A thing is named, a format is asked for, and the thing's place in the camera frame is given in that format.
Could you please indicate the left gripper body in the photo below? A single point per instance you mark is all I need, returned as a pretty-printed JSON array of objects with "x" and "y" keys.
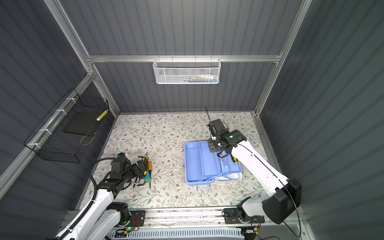
[{"x": 131, "y": 173}]

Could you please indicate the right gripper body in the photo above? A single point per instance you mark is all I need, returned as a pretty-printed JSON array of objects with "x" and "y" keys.
[{"x": 212, "y": 145}]

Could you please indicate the yellow black screwdriver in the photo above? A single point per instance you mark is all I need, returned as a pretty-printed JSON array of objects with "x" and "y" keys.
[{"x": 234, "y": 159}]

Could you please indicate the white blue plastic toolbox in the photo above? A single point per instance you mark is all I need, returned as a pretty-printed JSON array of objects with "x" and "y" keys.
[{"x": 202, "y": 167}]

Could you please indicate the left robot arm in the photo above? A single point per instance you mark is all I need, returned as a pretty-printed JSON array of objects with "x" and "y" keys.
[{"x": 102, "y": 213}]

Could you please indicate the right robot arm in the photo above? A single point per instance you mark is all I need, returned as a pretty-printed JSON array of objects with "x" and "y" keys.
[{"x": 284, "y": 195}]

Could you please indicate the yellow black utility knife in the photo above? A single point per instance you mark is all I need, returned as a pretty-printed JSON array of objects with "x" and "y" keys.
[{"x": 144, "y": 166}]

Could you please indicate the yellow marker in basket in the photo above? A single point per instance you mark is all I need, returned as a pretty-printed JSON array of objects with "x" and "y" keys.
[{"x": 102, "y": 115}]

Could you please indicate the black pad in basket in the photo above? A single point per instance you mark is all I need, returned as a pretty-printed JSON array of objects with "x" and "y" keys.
[{"x": 84, "y": 124}]

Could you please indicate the orange handled tool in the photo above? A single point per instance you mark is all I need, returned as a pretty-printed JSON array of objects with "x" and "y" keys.
[{"x": 150, "y": 166}]

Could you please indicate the teal handled tool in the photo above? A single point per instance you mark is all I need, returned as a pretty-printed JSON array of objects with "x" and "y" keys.
[{"x": 147, "y": 178}]

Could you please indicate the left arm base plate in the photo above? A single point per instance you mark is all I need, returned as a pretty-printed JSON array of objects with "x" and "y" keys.
[{"x": 137, "y": 219}]

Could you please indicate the black wire basket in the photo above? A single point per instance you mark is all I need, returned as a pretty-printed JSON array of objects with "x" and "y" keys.
[{"x": 67, "y": 134}]

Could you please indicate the white wire mesh basket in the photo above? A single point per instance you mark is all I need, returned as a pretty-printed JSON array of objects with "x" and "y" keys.
[{"x": 187, "y": 73}]

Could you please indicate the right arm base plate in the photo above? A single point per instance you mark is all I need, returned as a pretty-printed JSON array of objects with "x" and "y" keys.
[{"x": 237, "y": 216}]

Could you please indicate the white perforated cable duct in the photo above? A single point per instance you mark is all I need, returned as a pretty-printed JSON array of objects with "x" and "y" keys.
[{"x": 215, "y": 233}]

